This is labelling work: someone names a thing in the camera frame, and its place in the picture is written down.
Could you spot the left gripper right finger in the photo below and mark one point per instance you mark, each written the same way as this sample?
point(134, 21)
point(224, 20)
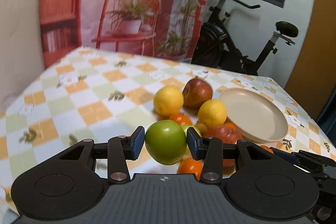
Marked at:
point(210, 151)

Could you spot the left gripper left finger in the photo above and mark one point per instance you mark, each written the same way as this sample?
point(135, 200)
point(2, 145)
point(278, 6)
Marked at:
point(121, 149)

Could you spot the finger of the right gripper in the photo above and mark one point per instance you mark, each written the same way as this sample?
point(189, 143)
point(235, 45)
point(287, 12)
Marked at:
point(308, 161)

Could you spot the green apple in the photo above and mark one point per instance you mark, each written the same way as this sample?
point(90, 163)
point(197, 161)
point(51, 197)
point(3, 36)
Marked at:
point(165, 141)

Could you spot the yellow lemon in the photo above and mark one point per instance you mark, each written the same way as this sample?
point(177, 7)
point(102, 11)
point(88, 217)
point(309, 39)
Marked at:
point(167, 101)
point(212, 113)

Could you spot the yellow-green fruit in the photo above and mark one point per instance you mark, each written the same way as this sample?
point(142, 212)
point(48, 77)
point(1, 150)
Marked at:
point(200, 128)

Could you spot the red apple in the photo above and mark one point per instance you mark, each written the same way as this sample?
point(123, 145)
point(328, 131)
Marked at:
point(196, 92)
point(226, 132)

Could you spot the small orange tangerine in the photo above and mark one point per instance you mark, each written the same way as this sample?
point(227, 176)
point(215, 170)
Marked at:
point(180, 119)

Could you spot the beige plate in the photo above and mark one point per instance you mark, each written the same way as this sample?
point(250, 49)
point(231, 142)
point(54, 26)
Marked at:
point(257, 118)

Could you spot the checkered floral tablecloth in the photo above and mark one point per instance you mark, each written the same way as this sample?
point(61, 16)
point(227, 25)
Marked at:
point(99, 95)

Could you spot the pink printed backdrop cloth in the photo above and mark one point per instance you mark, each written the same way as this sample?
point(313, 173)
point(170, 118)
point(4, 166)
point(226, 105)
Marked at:
point(166, 29)

